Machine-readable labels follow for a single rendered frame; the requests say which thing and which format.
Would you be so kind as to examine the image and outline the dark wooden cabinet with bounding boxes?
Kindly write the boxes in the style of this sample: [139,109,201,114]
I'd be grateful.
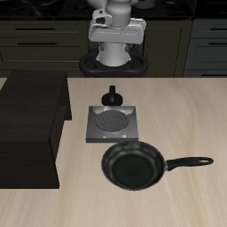
[0,70,73,190]

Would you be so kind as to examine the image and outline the flat black base plate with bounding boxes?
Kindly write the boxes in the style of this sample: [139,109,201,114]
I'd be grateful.
[78,48,149,75]

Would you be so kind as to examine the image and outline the black kitchen countertop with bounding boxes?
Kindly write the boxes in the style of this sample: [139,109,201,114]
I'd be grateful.
[0,0,197,21]

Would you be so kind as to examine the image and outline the dark grey stove plate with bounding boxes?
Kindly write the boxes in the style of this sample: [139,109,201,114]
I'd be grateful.
[85,105,140,144]

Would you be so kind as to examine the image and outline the round black stove knob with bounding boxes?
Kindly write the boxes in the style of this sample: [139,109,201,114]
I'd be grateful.
[101,85,123,107]

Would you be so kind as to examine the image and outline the dark olive kitchen cupboard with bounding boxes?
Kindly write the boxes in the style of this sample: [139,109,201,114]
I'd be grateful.
[0,19,186,79]

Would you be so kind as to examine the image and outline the black frying pan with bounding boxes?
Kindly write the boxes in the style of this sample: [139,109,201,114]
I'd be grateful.
[100,140,215,192]

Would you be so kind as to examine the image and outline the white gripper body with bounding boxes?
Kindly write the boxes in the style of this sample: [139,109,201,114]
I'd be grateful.
[88,17,146,43]

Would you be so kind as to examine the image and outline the grey kitchen cupboard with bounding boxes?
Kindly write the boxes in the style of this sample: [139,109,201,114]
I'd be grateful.
[182,18,227,79]

